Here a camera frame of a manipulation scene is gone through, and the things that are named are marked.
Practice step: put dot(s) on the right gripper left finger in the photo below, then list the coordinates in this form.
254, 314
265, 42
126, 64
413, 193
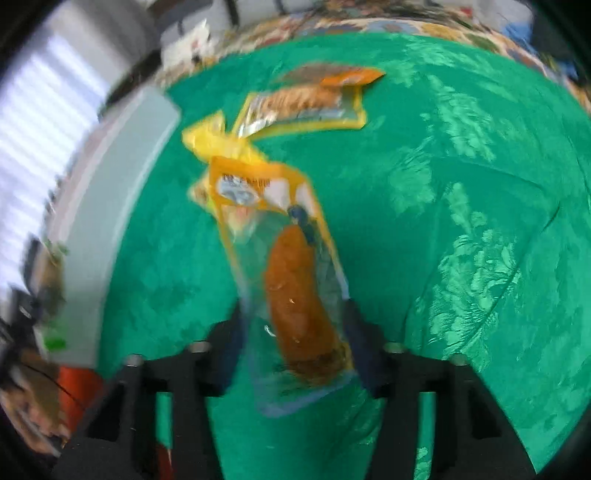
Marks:
116, 438

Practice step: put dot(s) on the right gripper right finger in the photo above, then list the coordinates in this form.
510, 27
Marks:
442, 405

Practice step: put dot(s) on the orange bread clear bag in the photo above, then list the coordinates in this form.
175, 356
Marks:
291, 286

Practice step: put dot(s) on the yellow peanut snack bag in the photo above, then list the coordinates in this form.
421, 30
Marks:
289, 110

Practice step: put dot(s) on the red gold biscuit pack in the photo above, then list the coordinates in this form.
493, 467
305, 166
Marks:
78, 388

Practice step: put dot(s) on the green brown snack pack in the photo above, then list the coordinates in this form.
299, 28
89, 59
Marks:
43, 275

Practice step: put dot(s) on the green embroidered bedspread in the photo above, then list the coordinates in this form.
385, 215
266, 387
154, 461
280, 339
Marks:
461, 213

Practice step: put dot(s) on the orange brown snack pouch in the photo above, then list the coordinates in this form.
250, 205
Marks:
333, 75

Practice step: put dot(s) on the white plastic bag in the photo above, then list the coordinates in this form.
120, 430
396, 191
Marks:
194, 45

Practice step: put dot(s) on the floral bed sheet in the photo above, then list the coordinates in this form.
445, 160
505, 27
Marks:
451, 23

